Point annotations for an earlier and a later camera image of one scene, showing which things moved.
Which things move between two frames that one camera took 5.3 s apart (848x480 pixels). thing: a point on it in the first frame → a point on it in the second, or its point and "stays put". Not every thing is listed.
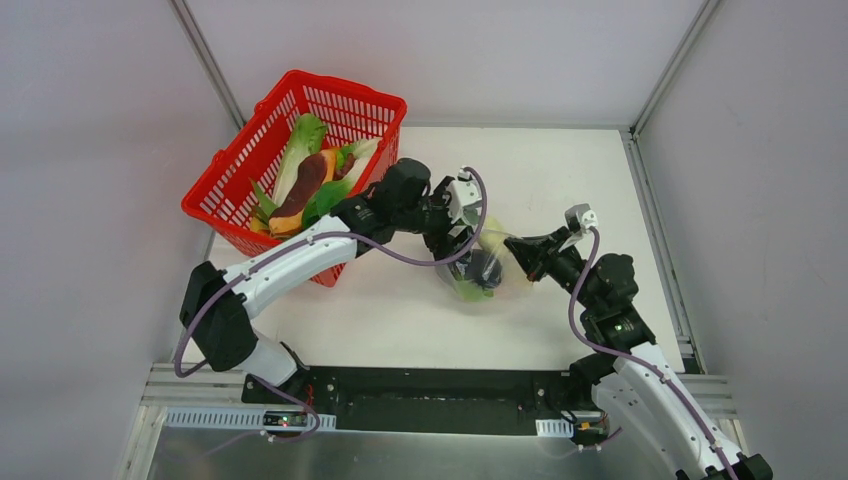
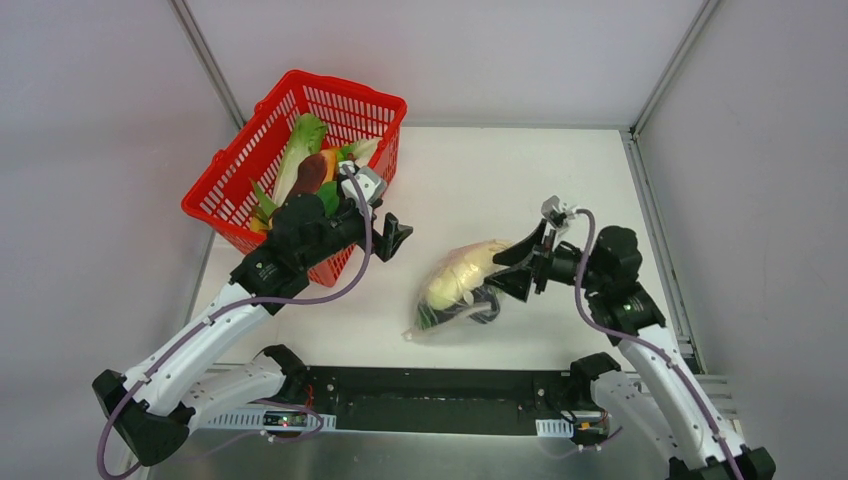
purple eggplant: x=483 y=268 → x=481 y=295
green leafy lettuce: x=304 y=140 stays put
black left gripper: x=444 y=240 → x=383 y=235
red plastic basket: x=352 y=110 stays put
